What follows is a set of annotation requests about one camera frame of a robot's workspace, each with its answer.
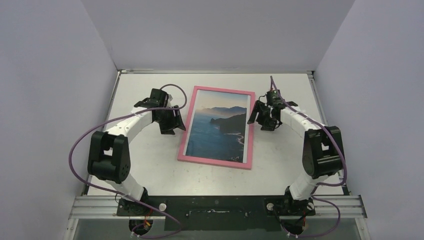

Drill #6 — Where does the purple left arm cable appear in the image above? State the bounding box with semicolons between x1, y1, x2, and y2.
68;83;188;239

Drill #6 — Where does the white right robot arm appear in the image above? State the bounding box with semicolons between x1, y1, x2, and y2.
247;90;344;216

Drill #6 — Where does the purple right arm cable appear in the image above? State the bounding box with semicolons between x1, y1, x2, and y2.
269;75;349;239

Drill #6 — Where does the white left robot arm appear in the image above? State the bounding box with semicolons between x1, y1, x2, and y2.
87;88;186;216

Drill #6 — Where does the landscape photo print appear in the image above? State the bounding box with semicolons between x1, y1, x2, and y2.
183;88;251;164

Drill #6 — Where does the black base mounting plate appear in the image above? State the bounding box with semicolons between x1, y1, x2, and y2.
115;195;316;232

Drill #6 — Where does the aluminium front rail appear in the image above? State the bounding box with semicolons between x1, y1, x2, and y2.
68;195;368;220

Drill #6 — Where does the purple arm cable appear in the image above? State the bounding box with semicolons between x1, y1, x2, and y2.
68;83;188;239
269;75;349;239

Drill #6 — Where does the pink wooden picture frame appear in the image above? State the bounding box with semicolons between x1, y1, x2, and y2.
177;86;256;170

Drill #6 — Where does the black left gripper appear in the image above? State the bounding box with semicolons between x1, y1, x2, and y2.
155;105;185;135

